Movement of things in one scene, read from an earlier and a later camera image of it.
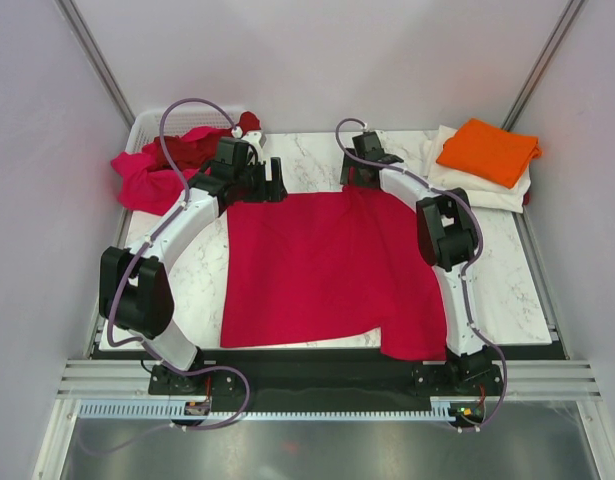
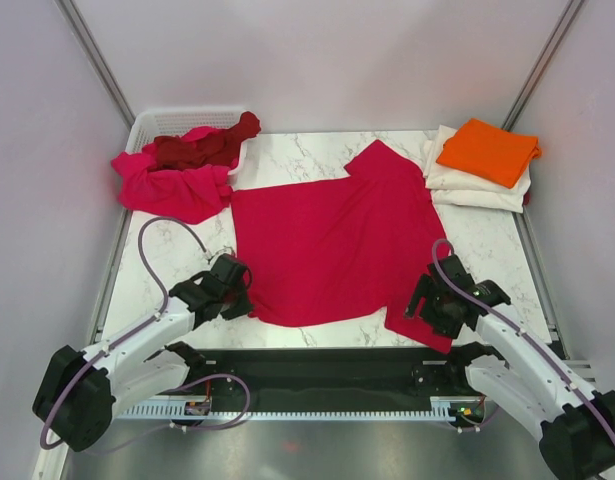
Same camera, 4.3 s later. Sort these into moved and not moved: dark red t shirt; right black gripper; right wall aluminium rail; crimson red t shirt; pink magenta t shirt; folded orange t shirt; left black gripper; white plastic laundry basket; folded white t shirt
Moved: left black gripper; right black gripper; crimson red t shirt
Not moved: white plastic laundry basket; pink magenta t shirt; dark red t shirt; right wall aluminium rail; folded orange t shirt; folded white t shirt
